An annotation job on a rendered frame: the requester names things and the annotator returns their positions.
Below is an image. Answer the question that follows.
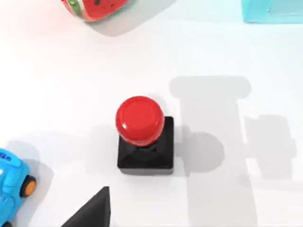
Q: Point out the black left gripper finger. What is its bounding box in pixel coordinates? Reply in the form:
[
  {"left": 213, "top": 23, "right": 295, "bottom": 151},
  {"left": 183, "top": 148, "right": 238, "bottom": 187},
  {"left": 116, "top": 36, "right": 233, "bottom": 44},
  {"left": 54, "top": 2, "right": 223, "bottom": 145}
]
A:
[{"left": 60, "top": 186, "right": 112, "bottom": 227}]

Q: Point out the blue toy car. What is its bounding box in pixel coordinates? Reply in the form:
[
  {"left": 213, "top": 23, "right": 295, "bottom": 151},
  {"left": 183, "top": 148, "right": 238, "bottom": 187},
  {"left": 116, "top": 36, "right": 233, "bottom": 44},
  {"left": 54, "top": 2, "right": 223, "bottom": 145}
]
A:
[{"left": 0, "top": 148, "right": 37, "bottom": 227}]

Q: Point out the red and black stamp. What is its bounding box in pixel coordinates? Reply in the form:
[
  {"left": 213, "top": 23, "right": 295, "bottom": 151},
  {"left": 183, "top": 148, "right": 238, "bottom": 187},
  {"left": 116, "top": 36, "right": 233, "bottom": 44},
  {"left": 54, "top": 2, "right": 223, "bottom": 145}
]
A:
[{"left": 115, "top": 96, "right": 175, "bottom": 176}]

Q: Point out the red watermelon-patterned toy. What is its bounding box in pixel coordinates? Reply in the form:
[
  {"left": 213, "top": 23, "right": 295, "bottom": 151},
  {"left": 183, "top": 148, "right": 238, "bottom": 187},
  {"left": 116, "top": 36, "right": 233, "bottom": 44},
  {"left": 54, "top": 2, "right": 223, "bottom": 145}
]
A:
[{"left": 61, "top": 0, "right": 130, "bottom": 23}]

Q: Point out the light blue box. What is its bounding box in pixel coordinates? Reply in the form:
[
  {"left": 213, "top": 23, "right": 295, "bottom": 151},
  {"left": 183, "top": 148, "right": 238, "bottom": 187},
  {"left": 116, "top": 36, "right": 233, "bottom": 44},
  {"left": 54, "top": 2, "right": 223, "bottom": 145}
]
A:
[{"left": 241, "top": 0, "right": 303, "bottom": 25}]

